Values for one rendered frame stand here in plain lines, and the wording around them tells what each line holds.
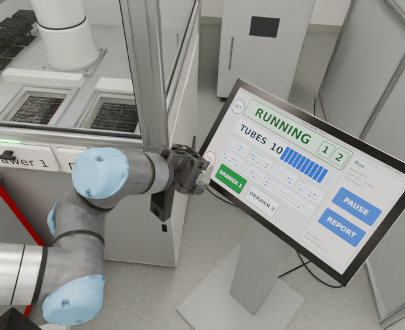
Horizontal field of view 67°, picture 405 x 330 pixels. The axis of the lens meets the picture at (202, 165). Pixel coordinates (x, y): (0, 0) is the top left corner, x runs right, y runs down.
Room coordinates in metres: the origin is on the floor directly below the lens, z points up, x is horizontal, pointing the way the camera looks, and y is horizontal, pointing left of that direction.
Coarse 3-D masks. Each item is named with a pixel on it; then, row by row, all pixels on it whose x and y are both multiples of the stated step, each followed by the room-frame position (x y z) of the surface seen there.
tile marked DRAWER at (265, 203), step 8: (248, 192) 0.52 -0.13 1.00; (256, 192) 0.51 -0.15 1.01; (264, 192) 0.51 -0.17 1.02; (248, 200) 0.50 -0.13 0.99; (256, 200) 0.50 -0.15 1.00; (264, 200) 0.49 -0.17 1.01; (272, 200) 0.48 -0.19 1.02; (264, 208) 0.47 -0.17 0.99; (272, 208) 0.47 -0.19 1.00; (272, 216) 0.45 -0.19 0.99
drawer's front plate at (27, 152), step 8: (0, 144) 0.74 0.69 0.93; (8, 144) 0.74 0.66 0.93; (16, 144) 0.74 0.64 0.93; (0, 152) 0.73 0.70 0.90; (16, 152) 0.73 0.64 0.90; (24, 152) 0.73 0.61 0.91; (32, 152) 0.72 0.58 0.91; (40, 152) 0.72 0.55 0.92; (48, 152) 0.72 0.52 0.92; (0, 160) 0.73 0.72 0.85; (8, 160) 0.73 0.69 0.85; (16, 160) 0.73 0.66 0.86; (48, 160) 0.72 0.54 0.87; (56, 160) 0.74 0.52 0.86; (32, 168) 0.73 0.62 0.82; (40, 168) 0.72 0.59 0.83; (48, 168) 0.72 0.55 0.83; (56, 168) 0.72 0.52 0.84
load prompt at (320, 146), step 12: (252, 108) 0.69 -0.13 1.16; (264, 108) 0.68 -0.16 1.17; (264, 120) 0.65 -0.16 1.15; (276, 120) 0.64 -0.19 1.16; (288, 120) 0.63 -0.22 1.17; (276, 132) 0.62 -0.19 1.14; (288, 132) 0.61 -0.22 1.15; (300, 132) 0.59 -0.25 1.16; (312, 132) 0.58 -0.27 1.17; (300, 144) 0.57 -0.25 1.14; (312, 144) 0.56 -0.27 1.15; (324, 144) 0.55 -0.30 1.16; (336, 144) 0.54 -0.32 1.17; (324, 156) 0.53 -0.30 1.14; (336, 156) 0.52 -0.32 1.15; (348, 156) 0.51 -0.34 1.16
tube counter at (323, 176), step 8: (272, 144) 0.60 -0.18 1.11; (280, 144) 0.59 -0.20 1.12; (272, 152) 0.58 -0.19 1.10; (280, 152) 0.57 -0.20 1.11; (288, 152) 0.57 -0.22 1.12; (296, 152) 0.56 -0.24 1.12; (288, 160) 0.55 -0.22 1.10; (296, 160) 0.54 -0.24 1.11; (304, 160) 0.54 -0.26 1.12; (312, 160) 0.53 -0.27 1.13; (296, 168) 0.53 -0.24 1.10; (304, 168) 0.52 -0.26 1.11; (312, 168) 0.52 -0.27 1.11; (320, 168) 0.51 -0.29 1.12; (312, 176) 0.50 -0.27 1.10; (320, 176) 0.50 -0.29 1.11; (328, 176) 0.49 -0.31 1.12; (336, 176) 0.48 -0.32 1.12; (320, 184) 0.48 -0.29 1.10; (328, 184) 0.48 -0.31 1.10
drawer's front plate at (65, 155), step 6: (60, 150) 0.72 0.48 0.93; (66, 150) 0.72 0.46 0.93; (72, 150) 0.72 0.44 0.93; (78, 150) 0.73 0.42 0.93; (60, 156) 0.72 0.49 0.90; (66, 156) 0.72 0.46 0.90; (72, 156) 0.71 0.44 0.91; (66, 162) 0.72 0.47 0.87; (72, 162) 0.71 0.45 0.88; (66, 168) 0.72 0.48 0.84; (72, 168) 0.72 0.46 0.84
